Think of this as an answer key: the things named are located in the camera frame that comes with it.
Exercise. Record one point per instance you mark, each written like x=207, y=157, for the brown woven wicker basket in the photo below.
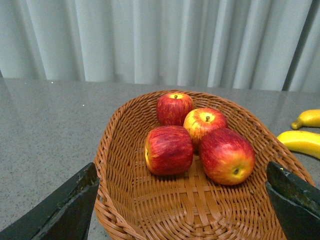
x=134, y=204

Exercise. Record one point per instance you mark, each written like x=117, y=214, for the yellow banana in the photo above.
x=308, y=118
x=302, y=142

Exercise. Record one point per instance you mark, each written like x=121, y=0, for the red yellow apple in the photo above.
x=201, y=121

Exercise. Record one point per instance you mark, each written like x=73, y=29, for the red apple sideways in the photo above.
x=168, y=150

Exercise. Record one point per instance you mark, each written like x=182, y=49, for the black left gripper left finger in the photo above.
x=64, y=215

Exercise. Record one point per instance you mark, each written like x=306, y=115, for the yellow banana near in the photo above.
x=302, y=142

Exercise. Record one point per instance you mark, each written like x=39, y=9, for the yellow banana far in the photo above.
x=308, y=118

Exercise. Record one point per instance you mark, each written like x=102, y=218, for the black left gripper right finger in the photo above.
x=296, y=203

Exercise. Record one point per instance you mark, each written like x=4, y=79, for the pale green curtain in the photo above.
x=239, y=44

